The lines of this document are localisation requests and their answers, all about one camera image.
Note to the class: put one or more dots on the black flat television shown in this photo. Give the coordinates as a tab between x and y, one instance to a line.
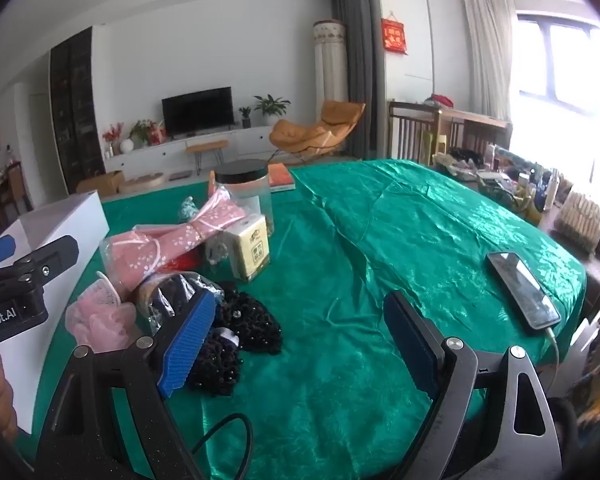
197	110

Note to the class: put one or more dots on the yellow white tissue pack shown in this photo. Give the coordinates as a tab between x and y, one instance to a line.
250	250

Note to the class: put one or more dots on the brown cardboard box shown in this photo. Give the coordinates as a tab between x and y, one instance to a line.
102	182

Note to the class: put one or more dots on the orange lounge chair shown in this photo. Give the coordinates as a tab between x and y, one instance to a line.
310	132

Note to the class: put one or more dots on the red flower arrangement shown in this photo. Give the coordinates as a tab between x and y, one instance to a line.
112	135

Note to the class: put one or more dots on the orange book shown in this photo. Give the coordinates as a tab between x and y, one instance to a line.
281	177

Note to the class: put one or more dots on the small potted green plant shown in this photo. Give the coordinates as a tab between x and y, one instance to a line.
245	116

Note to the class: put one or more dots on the green satin tablecloth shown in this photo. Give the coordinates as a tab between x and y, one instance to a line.
330	260

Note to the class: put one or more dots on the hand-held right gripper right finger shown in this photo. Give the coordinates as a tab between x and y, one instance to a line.
412	345

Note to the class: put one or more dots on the teal embroidered sachet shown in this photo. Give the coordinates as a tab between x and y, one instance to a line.
187	208

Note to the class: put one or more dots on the grey curtain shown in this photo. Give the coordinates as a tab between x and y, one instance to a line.
360	60

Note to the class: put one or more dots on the beige curtain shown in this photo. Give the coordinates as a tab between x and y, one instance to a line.
487	60

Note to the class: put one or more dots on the dark wooden crib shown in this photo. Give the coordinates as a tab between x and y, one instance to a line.
455	127

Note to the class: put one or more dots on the red wall calendar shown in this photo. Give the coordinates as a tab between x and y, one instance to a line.
394	35

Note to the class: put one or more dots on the white round vase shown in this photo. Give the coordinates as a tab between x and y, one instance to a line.
127	146

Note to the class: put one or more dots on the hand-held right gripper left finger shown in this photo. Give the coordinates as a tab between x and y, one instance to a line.
187	345

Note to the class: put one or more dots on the beige ribbed plastic package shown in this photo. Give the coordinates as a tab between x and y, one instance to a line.
580	220

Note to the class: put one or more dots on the black smartphone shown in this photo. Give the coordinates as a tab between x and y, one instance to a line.
522	287

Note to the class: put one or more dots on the round wooden tray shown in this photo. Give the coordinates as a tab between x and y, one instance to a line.
141	182

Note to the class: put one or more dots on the white cardboard box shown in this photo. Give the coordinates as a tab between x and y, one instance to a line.
55	220

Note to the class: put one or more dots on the green and red bouquet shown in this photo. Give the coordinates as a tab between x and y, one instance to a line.
145	132

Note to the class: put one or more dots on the blue yellow trash bag roll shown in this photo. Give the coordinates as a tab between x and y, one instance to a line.
172	292

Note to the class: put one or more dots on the clear jar with black lid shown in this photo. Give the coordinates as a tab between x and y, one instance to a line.
242	185

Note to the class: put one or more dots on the white tower air conditioner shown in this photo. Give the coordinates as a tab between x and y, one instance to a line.
330	70

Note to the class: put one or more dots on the wooden dining set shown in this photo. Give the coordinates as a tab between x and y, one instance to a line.
5	192

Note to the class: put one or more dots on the large potted green plant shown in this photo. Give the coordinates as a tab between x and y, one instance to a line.
271	107

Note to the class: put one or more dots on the pink floral cloth pouch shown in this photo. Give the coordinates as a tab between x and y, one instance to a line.
180	237

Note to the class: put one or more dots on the black beaded mesh bag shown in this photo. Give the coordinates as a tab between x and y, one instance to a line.
250	320

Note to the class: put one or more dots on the clutter of bottles and jars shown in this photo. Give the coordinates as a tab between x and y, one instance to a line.
515	185

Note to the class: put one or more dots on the wooden stool with metal legs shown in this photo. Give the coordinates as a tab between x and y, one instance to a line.
206	145

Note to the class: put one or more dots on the dark display cabinet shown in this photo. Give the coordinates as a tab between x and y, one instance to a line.
77	110

